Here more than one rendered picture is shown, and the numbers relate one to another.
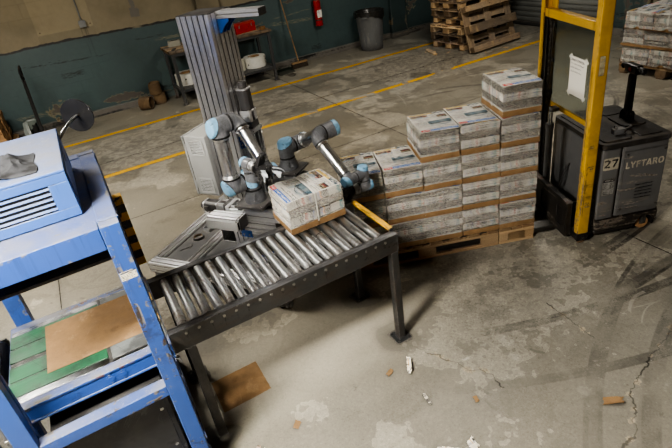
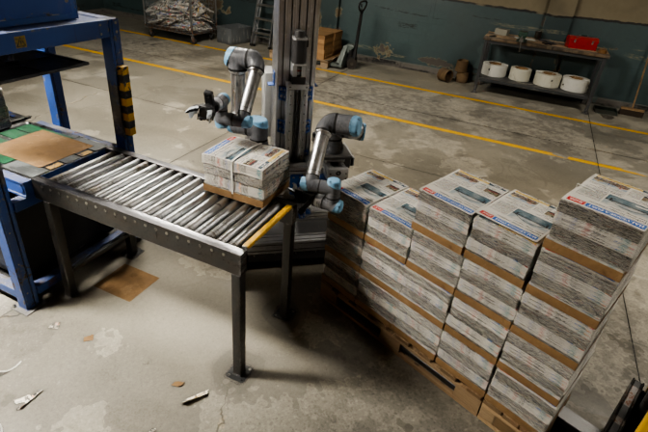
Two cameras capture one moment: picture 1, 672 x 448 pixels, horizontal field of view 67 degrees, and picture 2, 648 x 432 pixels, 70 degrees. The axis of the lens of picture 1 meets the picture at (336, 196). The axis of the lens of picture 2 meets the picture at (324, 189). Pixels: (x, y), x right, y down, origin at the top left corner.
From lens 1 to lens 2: 239 cm
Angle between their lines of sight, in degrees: 41
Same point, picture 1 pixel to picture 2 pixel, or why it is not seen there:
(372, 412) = (116, 391)
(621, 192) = not seen: outside the picture
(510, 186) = (520, 356)
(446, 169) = (439, 259)
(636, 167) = not seen: outside the picture
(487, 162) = (498, 294)
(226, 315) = (69, 198)
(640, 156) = not seen: outside the picture
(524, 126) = (576, 285)
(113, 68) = (440, 34)
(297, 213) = (212, 171)
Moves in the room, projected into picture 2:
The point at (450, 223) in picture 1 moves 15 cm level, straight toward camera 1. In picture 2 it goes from (423, 332) to (399, 339)
